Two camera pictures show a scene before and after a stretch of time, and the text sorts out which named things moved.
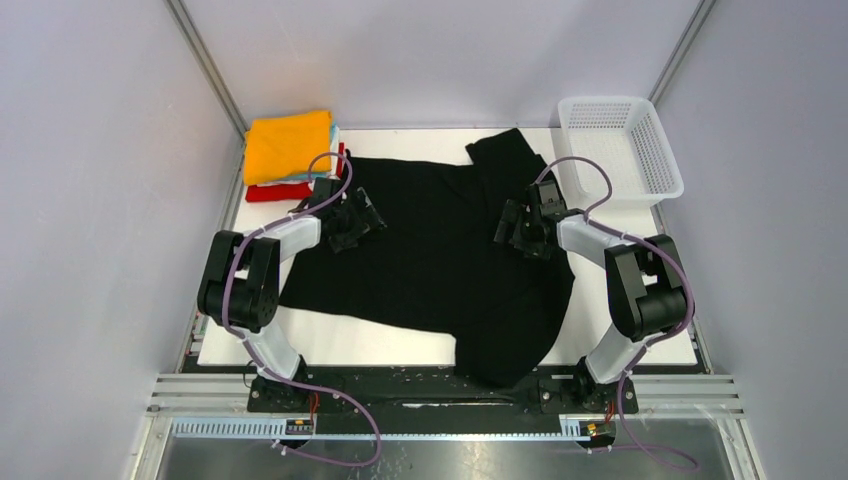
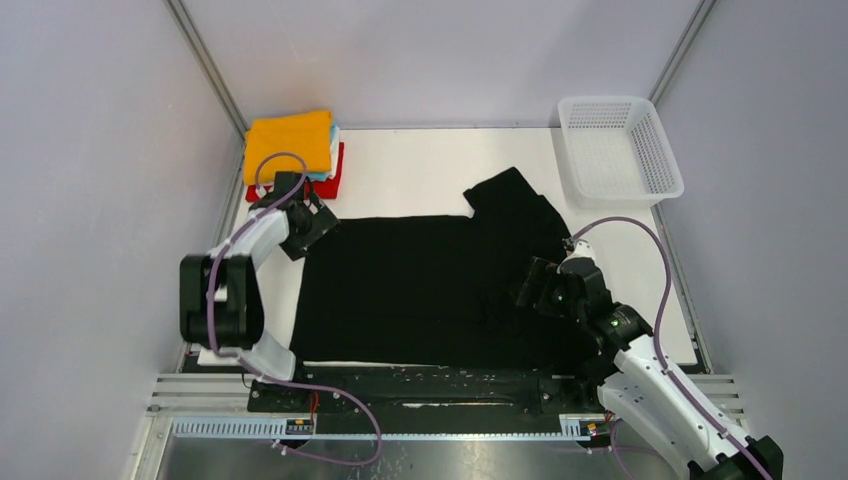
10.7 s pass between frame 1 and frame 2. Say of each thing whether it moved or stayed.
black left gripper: moved
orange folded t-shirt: stayed
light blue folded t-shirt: stayed
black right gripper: moved
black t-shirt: moved
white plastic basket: stayed
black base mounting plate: stayed
